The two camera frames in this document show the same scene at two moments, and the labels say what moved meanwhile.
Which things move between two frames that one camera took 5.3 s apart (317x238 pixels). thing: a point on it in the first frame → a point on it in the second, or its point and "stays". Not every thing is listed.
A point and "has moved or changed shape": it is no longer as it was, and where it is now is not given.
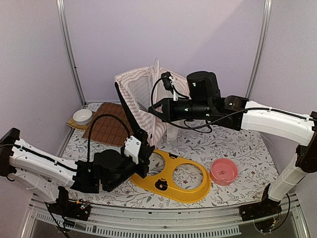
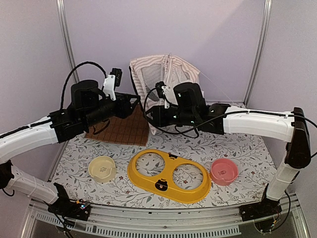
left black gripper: x=144 y=162 → x=125 y=109
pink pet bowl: x=223 y=171 stays
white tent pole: x=154 y=133 → x=172 y=56
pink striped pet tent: x=142 y=89 has moved or changed shape
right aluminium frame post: x=267 y=16 stays
